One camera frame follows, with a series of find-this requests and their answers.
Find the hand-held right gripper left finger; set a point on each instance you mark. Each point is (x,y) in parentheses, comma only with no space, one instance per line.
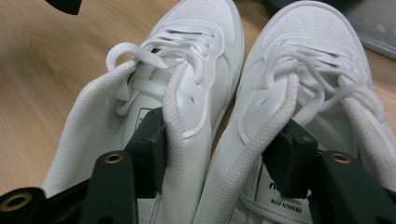
(149,155)

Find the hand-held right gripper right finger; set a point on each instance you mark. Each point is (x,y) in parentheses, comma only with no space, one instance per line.
(289,161)

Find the white sneaker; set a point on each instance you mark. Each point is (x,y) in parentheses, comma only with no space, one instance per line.
(199,93)
(311,31)

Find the metal shoe rack grey shelves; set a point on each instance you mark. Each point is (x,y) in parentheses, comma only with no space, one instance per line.
(376,28)

